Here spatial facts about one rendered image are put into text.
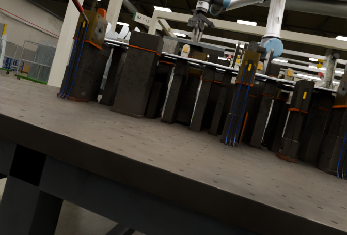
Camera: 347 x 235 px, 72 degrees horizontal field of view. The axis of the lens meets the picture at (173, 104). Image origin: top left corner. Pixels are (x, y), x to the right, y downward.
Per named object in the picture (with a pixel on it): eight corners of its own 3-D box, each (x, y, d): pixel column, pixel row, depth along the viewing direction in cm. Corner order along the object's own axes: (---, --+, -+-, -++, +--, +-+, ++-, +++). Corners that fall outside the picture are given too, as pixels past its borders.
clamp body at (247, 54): (219, 143, 83) (245, 47, 83) (218, 140, 95) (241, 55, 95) (238, 149, 82) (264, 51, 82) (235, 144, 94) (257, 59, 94)
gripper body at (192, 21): (191, 31, 152) (196, 13, 152) (204, 32, 148) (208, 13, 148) (186, 27, 145) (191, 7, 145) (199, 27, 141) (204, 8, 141)
